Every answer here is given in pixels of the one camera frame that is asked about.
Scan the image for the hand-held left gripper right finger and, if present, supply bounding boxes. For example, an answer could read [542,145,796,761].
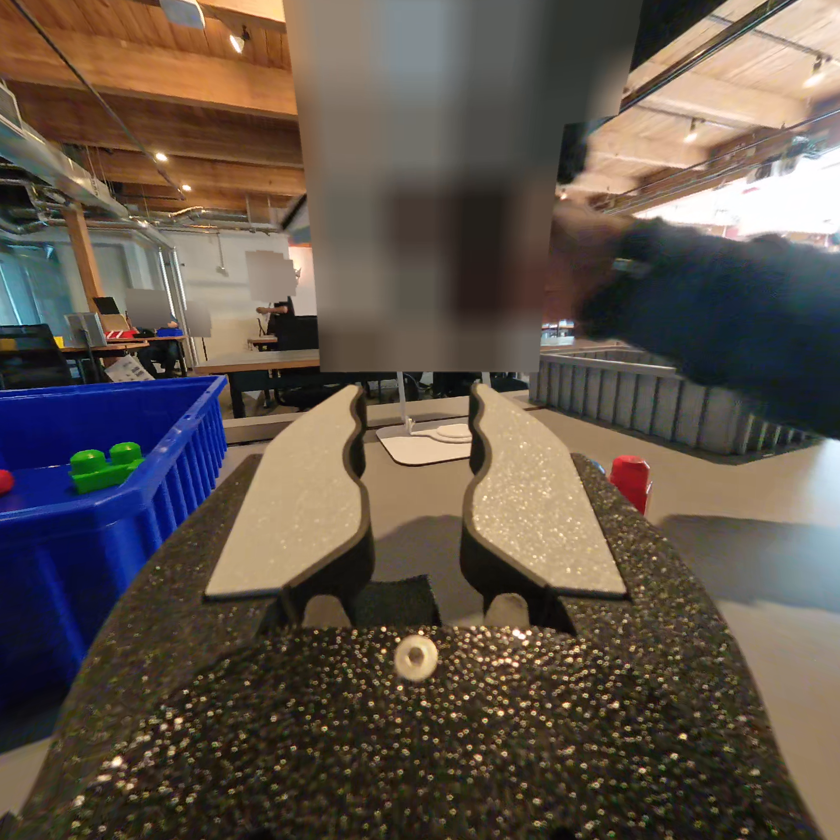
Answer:
[459,382,629,601]

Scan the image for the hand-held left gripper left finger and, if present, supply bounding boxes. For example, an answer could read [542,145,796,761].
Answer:
[203,384,376,605]

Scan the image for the red single-stud block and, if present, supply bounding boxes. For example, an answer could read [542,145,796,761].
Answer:
[609,455,653,517]

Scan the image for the pile of assorted toy blocks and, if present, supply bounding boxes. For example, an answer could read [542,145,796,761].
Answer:
[0,441,147,496]

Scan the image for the blue ribbed plastic bin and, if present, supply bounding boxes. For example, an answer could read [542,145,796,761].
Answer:
[0,374,229,710]

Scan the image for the person's right forearm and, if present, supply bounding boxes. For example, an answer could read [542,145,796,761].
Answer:
[577,217,840,441]

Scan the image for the person's right hand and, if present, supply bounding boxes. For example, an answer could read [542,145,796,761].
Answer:
[545,203,631,337]

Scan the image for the grey ribbed plastic bin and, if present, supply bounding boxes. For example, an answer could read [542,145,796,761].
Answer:
[528,348,823,457]

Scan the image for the black mesh chair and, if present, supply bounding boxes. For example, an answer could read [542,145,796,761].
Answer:
[0,323,74,389]

